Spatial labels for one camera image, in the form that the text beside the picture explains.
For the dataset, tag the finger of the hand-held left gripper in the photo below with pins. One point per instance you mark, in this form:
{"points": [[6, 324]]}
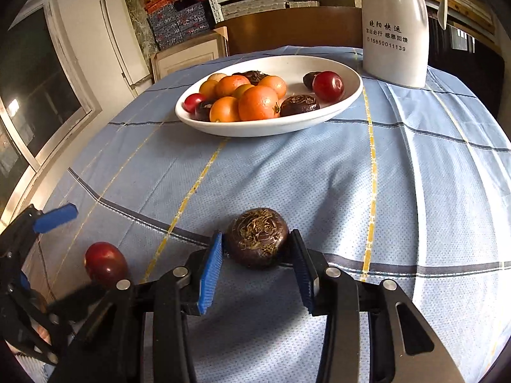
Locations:
{"points": [[24, 319], [56, 217]]}

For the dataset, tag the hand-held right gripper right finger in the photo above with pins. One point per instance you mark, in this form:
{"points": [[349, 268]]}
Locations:
{"points": [[301, 271]]}

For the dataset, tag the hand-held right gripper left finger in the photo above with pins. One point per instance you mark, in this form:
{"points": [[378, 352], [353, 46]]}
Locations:
{"points": [[209, 273]]}

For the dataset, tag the red plum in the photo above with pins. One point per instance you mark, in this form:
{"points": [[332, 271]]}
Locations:
{"points": [[193, 101], [106, 264], [328, 85]]}

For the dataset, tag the white plate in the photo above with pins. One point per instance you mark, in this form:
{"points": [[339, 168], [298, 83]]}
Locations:
{"points": [[259, 128]]}

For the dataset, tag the blue checked tablecloth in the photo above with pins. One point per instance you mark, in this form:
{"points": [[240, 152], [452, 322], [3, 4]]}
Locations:
{"points": [[279, 175]]}

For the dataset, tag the white framed window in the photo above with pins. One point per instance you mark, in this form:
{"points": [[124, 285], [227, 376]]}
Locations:
{"points": [[36, 87]]}

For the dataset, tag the marble patterned panel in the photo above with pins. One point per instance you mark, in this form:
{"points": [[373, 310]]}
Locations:
{"points": [[139, 24]]}

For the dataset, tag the white thermos jug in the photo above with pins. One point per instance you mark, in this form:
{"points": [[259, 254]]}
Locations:
{"points": [[395, 60]]}

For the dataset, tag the shelf of stacked boxes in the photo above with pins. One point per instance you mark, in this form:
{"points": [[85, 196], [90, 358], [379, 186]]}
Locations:
{"points": [[179, 20]]}

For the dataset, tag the brown wooden board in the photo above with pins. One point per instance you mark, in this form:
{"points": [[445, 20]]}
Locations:
{"points": [[287, 28]]}

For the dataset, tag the metal shelf rack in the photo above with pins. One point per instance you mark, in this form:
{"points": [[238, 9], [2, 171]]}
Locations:
{"points": [[212, 4]]}

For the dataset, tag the white wall strip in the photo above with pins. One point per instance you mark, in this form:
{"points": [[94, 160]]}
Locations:
{"points": [[115, 44]]}

